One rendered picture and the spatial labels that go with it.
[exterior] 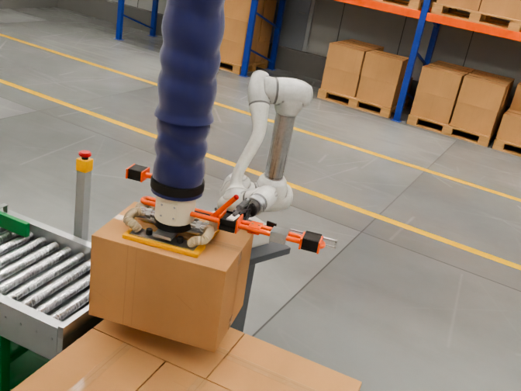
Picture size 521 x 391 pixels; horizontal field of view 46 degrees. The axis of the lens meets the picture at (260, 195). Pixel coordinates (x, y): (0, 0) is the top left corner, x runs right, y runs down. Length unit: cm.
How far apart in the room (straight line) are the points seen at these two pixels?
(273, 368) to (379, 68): 724
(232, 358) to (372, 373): 128
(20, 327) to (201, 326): 88
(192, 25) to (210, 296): 107
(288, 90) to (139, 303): 122
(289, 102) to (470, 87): 647
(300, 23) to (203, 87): 909
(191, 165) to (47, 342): 108
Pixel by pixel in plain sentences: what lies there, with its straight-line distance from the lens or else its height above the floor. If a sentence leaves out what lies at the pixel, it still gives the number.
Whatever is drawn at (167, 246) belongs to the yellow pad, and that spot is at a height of 109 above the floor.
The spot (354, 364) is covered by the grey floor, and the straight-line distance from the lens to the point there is 399.
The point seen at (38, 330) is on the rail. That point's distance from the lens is 303.
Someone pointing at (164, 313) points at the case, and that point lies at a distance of 271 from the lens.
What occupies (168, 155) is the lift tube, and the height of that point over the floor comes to 146.
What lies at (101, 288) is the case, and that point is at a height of 82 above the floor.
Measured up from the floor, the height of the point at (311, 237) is 123.
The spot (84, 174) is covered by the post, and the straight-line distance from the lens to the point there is 362.
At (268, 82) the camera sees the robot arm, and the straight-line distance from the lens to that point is 305.
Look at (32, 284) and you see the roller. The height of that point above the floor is 54.
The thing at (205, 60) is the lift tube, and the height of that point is 186.
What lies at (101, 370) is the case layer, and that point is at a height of 54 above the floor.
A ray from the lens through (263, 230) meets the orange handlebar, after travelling 255.
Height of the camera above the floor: 235
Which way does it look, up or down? 23 degrees down
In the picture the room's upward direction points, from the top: 10 degrees clockwise
